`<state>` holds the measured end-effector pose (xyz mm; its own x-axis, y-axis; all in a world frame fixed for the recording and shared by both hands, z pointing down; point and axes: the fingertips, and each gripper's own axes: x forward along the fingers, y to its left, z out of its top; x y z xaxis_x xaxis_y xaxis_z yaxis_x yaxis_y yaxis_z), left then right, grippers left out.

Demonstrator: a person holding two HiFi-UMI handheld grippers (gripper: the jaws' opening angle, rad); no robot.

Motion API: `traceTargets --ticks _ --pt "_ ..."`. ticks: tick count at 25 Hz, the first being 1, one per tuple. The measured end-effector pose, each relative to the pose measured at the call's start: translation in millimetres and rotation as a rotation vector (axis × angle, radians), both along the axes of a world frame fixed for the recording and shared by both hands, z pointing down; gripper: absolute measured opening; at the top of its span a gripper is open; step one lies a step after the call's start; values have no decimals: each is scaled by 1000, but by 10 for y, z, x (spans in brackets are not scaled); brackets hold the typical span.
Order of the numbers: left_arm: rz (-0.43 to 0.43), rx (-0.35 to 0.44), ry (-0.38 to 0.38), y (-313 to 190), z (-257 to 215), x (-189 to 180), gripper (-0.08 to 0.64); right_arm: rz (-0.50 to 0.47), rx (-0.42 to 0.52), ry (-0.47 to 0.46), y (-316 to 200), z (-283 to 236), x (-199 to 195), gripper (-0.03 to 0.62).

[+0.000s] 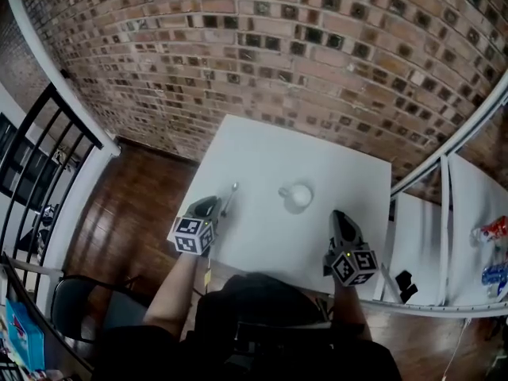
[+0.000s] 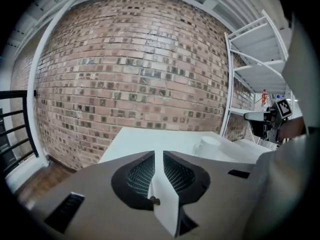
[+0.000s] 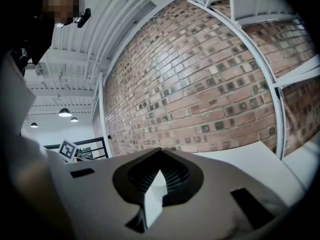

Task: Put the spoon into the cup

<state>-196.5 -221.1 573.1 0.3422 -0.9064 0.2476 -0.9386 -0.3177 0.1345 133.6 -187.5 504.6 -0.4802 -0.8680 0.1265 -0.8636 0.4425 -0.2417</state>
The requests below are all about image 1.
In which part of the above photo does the person's black clothing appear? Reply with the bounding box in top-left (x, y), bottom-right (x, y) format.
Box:
top-left (91, 271), bottom-right (402, 381)

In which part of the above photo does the white cup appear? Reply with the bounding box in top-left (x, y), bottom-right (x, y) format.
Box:
top-left (277, 181), bottom-right (315, 208)

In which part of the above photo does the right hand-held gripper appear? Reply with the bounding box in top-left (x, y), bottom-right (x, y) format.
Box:
top-left (322, 210), bottom-right (380, 288)

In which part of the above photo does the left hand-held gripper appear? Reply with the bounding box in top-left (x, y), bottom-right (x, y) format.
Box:
top-left (167, 195), bottom-right (223, 259)

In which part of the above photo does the white metal frame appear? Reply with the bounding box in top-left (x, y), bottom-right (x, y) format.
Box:
top-left (372, 68), bottom-right (508, 319)

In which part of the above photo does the white cable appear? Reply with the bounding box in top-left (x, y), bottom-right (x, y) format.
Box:
top-left (439, 317), bottom-right (473, 381)

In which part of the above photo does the blue box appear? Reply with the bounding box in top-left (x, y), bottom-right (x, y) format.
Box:
top-left (2, 298), bottom-right (46, 373)

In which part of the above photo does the small black object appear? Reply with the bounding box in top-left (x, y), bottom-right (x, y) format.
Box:
top-left (394, 270), bottom-right (419, 305)

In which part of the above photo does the black metal chair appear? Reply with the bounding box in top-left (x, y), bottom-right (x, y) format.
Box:
top-left (50, 274), bottom-right (154, 345)

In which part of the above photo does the person's left forearm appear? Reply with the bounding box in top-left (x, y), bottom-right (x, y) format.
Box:
top-left (142, 251), bottom-right (210, 340)

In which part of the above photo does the metal spoon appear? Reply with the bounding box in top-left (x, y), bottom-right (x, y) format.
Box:
top-left (220, 181), bottom-right (241, 218)

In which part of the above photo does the black metal railing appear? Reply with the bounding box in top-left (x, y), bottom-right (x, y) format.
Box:
top-left (0, 83), bottom-right (105, 293)

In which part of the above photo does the person's right forearm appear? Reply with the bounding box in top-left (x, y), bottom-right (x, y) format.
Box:
top-left (330, 279), bottom-right (374, 343)

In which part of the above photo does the red snack packet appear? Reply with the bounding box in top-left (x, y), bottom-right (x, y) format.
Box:
top-left (471, 216), bottom-right (508, 246)

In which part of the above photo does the blue plastic bottle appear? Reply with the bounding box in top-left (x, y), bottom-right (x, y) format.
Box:
top-left (480, 263), bottom-right (508, 298)

